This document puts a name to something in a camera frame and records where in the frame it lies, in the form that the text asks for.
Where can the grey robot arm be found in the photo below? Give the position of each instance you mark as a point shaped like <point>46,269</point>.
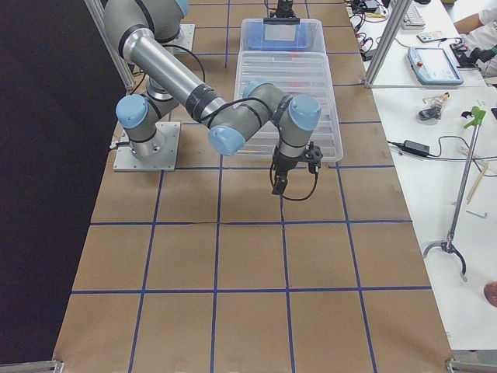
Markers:
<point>231,125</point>
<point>147,19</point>

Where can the wooden stick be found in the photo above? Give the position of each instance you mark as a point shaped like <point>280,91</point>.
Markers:
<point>476,183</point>

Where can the clear plastic storage box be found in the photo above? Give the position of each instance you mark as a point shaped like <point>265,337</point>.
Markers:
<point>307,36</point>

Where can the black power adapter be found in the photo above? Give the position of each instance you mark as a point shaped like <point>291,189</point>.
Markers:
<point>416,148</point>

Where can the aluminium frame post left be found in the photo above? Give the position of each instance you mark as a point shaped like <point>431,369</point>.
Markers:
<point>96,10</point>

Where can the white keyboard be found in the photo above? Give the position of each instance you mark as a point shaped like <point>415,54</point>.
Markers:
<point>412,19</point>

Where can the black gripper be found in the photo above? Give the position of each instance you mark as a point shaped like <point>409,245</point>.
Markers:
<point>281,5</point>
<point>282,164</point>

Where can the aluminium frame post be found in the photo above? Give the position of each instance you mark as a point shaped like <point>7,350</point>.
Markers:
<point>96,10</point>
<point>390,32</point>

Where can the person's hand at table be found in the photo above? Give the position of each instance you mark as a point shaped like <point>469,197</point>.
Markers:
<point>479,55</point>

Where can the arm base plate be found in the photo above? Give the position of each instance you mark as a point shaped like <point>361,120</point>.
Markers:
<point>159,153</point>
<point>185,37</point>

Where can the green tipped reacher grabber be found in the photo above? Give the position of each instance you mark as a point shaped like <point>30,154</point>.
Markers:
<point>447,245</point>

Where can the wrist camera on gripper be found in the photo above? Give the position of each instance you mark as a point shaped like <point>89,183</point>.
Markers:
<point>313,156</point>

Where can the hex key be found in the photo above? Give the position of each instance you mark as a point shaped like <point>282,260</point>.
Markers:
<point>478,214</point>

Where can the blue teach pendant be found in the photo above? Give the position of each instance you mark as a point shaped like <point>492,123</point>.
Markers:
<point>433,66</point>

